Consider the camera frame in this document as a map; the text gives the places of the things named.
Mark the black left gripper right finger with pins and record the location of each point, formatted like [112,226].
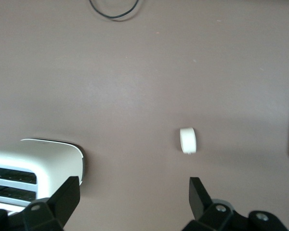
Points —
[207,209]

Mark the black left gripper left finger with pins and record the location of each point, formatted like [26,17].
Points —
[57,207]

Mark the small white bun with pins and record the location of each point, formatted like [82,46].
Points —
[188,140]

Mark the cream two-slot toaster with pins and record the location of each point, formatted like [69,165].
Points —
[55,161]

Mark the brown table cover sheet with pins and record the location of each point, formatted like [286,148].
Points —
[135,84]

